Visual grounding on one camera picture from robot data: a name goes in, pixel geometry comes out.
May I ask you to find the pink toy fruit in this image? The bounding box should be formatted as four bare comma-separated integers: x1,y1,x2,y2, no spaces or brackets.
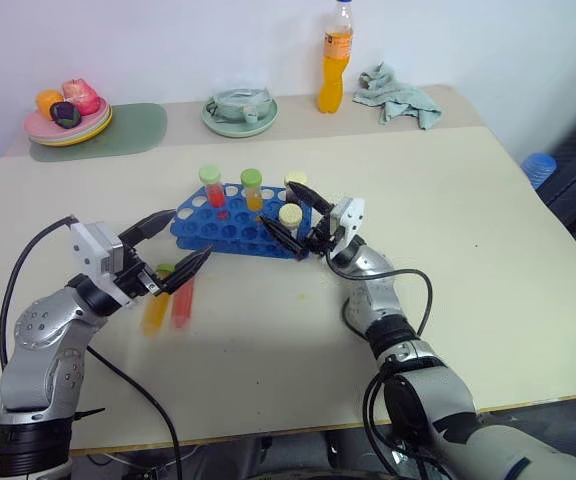
61,77,102,117

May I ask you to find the pink and yellow plate stack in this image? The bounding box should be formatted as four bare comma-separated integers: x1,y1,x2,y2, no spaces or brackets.
22,96,114,148

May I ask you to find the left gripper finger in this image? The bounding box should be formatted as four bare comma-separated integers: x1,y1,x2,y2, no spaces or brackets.
156,245,215,297
118,209,177,250

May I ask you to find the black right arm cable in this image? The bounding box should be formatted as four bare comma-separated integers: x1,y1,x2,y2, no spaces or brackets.
323,252,437,339

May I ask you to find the red test tube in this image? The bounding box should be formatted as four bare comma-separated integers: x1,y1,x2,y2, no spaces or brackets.
169,276,197,332

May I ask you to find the dark purple toy fruit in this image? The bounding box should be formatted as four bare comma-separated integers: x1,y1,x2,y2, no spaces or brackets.
48,100,82,129

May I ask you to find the orange tube green cap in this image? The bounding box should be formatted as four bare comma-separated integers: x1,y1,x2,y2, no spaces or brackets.
239,168,266,214

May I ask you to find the orange soda bottle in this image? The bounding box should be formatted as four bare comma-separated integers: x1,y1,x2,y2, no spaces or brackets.
316,0,356,116

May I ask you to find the dark rounded shape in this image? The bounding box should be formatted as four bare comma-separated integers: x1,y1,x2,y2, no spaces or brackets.
246,428,405,480

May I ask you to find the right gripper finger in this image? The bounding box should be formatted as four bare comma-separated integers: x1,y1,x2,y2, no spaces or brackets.
258,215,310,262
286,180,335,216

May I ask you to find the green placemat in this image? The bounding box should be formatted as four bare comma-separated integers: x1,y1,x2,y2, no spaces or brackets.
28,102,169,164

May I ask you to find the blue bottle cap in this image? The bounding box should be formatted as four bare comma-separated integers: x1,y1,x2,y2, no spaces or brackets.
519,151,560,191

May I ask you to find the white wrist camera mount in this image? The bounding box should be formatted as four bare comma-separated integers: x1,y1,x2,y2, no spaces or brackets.
326,196,370,262
69,221,135,307

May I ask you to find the red tube light-green cap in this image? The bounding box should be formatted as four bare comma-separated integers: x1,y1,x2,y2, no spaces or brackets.
198,165,229,222

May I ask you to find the orange toy fruit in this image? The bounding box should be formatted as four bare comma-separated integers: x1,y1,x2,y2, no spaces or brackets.
34,89,66,121

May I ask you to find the green plate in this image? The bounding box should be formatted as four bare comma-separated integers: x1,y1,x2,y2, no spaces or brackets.
199,89,280,139

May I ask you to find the black right elbow cable loop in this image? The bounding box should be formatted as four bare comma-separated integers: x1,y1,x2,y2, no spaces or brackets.
361,361,450,480

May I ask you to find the green cup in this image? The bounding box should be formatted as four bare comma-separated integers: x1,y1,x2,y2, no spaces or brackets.
204,87,273,124

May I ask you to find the blue test tube rack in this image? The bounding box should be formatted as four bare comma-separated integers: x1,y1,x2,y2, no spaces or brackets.
169,183,320,261

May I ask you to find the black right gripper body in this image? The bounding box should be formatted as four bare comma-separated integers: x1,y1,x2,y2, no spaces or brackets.
306,211,343,257

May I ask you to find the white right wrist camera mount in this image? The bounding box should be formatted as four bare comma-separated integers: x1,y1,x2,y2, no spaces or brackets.
326,196,370,262

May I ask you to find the yellow tube green cap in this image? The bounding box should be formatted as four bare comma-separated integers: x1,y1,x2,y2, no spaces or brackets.
139,263,177,338

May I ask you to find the black cable under left arm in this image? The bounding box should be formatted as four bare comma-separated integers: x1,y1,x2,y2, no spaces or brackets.
84,344,185,480

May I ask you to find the clear tube cream cap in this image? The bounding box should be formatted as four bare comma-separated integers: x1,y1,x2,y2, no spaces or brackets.
283,171,310,204
277,203,304,239

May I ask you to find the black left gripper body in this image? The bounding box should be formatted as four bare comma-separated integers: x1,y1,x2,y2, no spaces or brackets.
114,243,165,301

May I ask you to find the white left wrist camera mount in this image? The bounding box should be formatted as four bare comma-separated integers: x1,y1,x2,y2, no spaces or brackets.
69,221,135,307

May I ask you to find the crumpled green cloth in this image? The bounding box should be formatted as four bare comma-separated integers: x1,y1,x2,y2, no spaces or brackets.
351,61,444,132

